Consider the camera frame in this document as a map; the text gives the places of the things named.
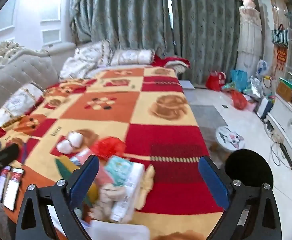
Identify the grey floor rug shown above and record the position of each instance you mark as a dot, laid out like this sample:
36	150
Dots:
206	120

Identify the green yellow wrapper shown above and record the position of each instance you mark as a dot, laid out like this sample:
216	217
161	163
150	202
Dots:
63	170

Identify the lace covered standing air conditioner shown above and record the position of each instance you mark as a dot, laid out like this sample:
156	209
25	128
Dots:
249	40

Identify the teal shopping bag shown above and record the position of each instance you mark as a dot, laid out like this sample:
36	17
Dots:
239	80

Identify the red gift bag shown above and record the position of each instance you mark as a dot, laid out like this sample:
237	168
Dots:
216	81

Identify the silver foil bag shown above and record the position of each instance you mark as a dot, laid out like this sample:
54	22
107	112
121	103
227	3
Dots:
255	86

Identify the red plastic bag with contents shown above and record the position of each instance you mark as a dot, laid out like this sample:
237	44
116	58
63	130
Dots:
239	100

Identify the beige cloth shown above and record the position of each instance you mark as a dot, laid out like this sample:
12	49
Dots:
108	200

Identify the white paper sheet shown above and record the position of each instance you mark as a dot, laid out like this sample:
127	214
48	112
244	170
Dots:
121	231

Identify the striped tote bag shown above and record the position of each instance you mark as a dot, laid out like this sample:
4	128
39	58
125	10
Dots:
279	36

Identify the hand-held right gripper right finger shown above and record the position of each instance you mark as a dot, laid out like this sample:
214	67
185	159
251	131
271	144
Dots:
213	182

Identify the grey green patterned curtain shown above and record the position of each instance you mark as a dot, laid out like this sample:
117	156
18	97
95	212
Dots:
136	17

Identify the cat print round stool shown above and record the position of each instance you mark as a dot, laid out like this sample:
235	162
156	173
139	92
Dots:
229	137

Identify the white patterned roll cushion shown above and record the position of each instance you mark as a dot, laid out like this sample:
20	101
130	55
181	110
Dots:
18	102

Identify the red orange checked printed blanket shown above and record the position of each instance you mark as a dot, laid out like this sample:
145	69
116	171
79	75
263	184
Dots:
161	120

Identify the navy white paper bag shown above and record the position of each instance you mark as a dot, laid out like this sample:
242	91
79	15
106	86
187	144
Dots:
265	108

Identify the grey flat box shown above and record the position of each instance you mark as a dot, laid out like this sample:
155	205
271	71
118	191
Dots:
187	85

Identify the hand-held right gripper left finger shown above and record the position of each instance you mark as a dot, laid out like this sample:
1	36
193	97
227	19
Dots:
86	180

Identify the green print tissue packet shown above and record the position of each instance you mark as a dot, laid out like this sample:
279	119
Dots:
118	167

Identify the white shopping bag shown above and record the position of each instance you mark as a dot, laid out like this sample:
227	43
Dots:
268	85

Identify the folded red blanket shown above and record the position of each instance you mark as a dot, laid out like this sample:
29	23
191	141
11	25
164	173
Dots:
172	63

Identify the white patterned square cushion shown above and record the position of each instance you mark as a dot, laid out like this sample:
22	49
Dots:
96	52

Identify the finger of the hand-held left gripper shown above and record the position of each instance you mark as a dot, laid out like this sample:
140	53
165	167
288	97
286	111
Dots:
6	153

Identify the beige tufted sofa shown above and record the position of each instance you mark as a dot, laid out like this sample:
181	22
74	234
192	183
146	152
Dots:
16	72

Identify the white patterned long cushion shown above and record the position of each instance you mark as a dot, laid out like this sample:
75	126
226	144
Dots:
132	57

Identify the small red hanging decoration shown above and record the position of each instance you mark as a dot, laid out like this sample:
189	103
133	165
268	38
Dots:
281	54

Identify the black smartphone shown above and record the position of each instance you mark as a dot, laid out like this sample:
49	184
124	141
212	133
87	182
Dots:
2	183
13	190

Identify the pale yellow paper napkin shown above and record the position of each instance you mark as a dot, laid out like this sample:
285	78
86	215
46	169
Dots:
148	185

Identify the black round trash bin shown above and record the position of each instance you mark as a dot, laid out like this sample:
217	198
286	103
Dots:
248	167

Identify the white television cabinet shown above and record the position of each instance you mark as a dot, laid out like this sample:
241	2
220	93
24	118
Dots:
286	120

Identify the white cardboard box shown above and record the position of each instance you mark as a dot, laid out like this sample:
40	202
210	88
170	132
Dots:
131	192

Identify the white blue striped box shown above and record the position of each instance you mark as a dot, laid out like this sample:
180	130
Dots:
79	157

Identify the white blue plastic bag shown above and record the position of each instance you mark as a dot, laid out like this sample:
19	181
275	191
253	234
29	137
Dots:
262	68

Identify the white socks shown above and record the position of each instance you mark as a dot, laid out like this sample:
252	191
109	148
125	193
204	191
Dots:
74	139

